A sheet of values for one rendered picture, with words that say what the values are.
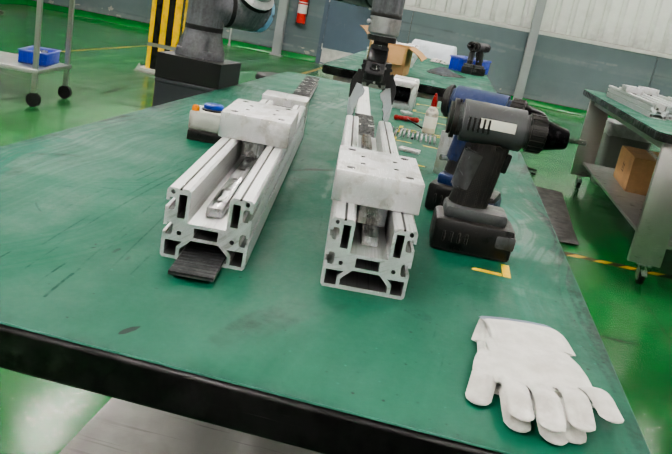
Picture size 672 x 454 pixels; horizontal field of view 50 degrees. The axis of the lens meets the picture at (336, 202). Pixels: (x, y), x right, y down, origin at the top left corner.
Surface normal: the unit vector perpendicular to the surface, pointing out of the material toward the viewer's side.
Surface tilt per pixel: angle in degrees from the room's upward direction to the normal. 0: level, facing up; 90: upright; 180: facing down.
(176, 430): 0
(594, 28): 90
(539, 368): 4
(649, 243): 90
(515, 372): 6
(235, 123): 90
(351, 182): 90
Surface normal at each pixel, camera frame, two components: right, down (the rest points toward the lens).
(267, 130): -0.04, 0.26
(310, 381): 0.18, -0.95
